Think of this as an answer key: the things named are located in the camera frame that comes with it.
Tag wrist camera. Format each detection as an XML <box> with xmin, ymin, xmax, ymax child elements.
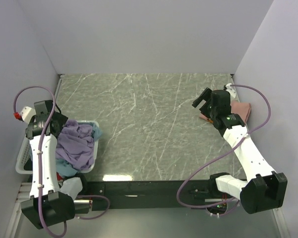
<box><xmin>223</xmin><ymin>83</ymin><xmax>237</xmax><ymax>99</ymax></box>
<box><xmin>12</xmin><ymin>99</ymin><xmax>56</xmax><ymax>123</ymax></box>

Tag white laundry basket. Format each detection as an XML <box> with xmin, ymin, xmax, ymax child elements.
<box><xmin>15</xmin><ymin>120</ymin><xmax>100</xmax><ymax>174</ymax></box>

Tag red garment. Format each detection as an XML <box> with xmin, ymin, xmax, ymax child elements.
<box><xmin>56</xmin><ymin>173</ymin><xmax>63</xmax><ymax>181</ymax></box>

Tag black garment in basket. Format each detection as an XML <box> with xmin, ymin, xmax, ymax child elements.
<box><xmin>23</xmin><ymin>159</ymin><xmax>33</xmax><ymax>171</ymax></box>

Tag aluminium rail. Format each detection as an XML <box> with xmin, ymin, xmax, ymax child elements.
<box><xmin>16</xmin><ymin>182</ymin><xmax>32</xmax><ymax>203</ymax></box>

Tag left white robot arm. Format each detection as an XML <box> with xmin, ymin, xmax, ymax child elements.
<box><xmin>21</xmin><ymin>107</ymin><xmax>75</xmax><ymax>230</ymax></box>

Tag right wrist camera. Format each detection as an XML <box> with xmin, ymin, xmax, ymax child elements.
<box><xmin>223</xmin><ymin>83</ymin><xmax>237</xmax><ymax>99</ymax></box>

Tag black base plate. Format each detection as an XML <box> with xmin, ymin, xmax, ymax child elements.
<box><xmin>77</xmin><ymin>180</ymin><xmax>233</xmax><ymax>211</ymax></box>

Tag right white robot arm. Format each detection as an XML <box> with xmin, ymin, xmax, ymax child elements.
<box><xmin>192</xmin><ymin>86</ymin><xmax>288</xmax><ymax>214</ymax></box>

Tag light blue t shirt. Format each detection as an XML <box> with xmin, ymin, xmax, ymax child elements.
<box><xmin>56</xmin><ymin>123</ymin><xmax>103</xmax><ymax>178</ymax></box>

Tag purple t shirt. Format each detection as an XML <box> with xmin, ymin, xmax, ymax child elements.
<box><xmin>56</xmin><ymin>119</ymin><xmax>94</xmax><ymax>171</ymax></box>

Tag folded pink t shirt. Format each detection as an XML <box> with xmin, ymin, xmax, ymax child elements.
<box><xmin>198</xmin><ymin>99</ymin><xmax>252</xmax><ymax>123</ymax></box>

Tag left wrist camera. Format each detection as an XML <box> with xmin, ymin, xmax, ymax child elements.
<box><xmin>12</xmin><ymin>99</ymin><xmax>56</xmax><ymax>123</ymax></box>

